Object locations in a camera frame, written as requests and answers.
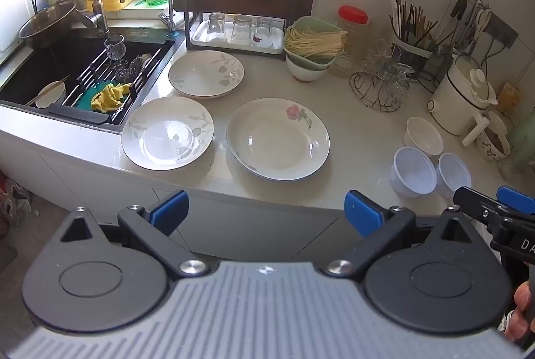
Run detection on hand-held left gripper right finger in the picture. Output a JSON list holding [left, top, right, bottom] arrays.
[[326, 190, 477, 277]]

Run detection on person's right hand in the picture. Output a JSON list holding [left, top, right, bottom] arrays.
[[503, 281, 535, 343]]

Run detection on pale green cup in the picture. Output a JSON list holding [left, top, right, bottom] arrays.
[[508, 120, 535, 171]]

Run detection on plastic bag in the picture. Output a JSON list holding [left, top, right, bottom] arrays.
[[0, 175, 32, 235]]

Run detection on small wooden board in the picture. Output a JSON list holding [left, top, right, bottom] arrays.
[[495, 81, 523, 115]]

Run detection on clear jar with red lid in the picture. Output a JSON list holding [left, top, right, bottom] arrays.
[[330, 5, 372, 79]]

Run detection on steel wool scrubber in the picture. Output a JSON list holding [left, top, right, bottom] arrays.
[[115, 54, 148, 82]]

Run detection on white bowl with brown foot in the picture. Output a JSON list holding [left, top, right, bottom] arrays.
[[286, 54, 331, 83]]

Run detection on black kitchen sink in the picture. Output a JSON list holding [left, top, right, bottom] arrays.
[[0, 27, 185, 130]]

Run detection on dried noodles bundle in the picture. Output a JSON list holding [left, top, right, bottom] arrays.
[[285, 27, 348, 59]]

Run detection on steel pan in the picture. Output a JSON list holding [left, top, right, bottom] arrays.
[[18, 0, 95, 40]]

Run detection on hanging kitchen utensils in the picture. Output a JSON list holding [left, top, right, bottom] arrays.
[[437, 0, 494, 55]]

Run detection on wooden chopsticks pair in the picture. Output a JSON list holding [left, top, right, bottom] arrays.
[[25, 75, 71, 107]]

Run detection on white ceramic bowl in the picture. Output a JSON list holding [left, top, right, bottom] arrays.
[[403, 116, 444, 157]]

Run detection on leaf print plate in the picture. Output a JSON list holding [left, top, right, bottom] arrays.
[[121, 96, 215, 171], [168, 50, 245, 100]]

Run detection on white plastic bowl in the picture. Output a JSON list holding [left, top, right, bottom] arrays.
[[388, 146, 438, 199], [435, 152, 472, 199]]

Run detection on teal sink mat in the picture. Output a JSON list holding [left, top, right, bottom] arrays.
[[79, 81, 110, 112]]

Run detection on clear glass cup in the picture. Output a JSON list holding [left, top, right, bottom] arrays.
[[387, 62, 416, 101]]

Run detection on wire cup rack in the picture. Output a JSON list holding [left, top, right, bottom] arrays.
[[349, 41, 419, 112]]

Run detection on black sink drain rack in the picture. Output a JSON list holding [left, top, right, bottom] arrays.
[[48, 41, 176, 126]]

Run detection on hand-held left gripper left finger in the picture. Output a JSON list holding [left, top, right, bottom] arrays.
[[60, 190, 210, 277]]

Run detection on pink flower print plate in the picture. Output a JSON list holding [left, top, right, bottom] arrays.
[[226, 98, 331, 181]]

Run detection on white box appliance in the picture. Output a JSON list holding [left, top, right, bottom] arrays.
[[0, 0, 36, 63]]

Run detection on white bowl in sink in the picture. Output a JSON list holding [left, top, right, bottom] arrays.
[[35, 81, 68, 110]]

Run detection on white drip tray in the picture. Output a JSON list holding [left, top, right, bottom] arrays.
[[190, 21, 287, 52]]

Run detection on floral print mug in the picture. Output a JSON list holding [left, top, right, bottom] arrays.
[[476, 110, 511, 161]]

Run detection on clear wine glass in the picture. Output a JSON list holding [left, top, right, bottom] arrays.
[[104, 35, 128, 69]]

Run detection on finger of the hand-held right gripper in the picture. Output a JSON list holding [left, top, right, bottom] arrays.
[[497, 186, 535, 218], [452, 186, 508, 224]]

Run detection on clear drinking glass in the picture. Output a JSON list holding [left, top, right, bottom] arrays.
[[255, 16, 275, 44], [231, 14, 252, 46], [206, 12, 226, 42]]

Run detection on yellow dish cloth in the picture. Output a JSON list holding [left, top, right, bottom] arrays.
[[91, 82, 132, 112]]

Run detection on textured clear glass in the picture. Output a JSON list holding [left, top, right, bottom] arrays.
[[497, 156, 524, 182]]

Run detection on white electric pot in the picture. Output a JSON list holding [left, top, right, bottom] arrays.
[[427, 54, 499, 146]]

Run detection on green plastic basket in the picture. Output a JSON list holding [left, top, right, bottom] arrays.
[[283, 16, 349, 71]]

